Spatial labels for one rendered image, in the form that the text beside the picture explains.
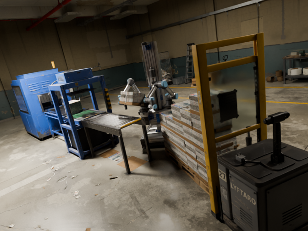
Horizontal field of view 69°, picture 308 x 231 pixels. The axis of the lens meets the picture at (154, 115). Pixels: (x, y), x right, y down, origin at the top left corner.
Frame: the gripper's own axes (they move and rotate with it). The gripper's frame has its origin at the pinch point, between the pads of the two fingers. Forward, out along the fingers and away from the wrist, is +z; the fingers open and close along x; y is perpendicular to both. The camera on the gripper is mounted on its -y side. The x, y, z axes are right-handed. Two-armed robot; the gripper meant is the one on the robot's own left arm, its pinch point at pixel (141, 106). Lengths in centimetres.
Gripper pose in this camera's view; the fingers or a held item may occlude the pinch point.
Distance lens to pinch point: 395.7
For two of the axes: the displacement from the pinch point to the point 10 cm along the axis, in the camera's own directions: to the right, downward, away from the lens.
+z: -6.8, -0.9, 7.2
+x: -7.2, -0.4, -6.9
